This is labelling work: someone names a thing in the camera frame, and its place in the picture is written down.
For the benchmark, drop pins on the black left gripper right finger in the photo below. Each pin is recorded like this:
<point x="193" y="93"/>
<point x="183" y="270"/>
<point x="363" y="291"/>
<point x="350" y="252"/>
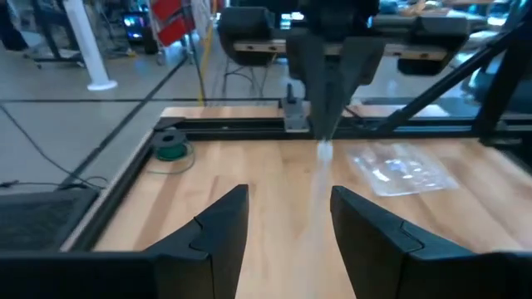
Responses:
<point x="395" y="270"/>

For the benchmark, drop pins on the tilted red bin rack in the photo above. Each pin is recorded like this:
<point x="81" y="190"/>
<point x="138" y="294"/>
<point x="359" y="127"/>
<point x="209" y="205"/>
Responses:
<point x="172" y="21"/>

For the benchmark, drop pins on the black aluminium table frame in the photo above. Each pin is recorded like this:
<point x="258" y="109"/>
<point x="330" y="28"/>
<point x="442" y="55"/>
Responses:
<point x="232" y="126"/>

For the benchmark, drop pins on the black standing desk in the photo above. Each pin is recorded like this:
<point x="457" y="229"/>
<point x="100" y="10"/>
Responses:
<point x="54" y="41"/>

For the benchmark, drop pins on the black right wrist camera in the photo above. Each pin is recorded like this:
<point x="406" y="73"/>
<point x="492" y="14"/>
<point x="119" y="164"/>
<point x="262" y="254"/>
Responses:
<point x="338" y="16"/>

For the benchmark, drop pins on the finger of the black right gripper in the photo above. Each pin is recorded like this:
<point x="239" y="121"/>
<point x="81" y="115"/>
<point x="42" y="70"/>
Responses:
<point x="309" y="62"/>
<point x="357" y="62"/>

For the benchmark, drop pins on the white tower fan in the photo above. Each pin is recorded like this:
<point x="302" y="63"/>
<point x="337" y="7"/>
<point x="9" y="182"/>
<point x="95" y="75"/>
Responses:
<point x="89" y="50"/>

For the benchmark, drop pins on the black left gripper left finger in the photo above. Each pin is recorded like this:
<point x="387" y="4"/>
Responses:
<point x="187" y="270"/>

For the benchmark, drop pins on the computer tower blue lights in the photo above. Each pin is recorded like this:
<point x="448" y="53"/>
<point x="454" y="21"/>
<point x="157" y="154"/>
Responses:
<point x="134" y="27"/>

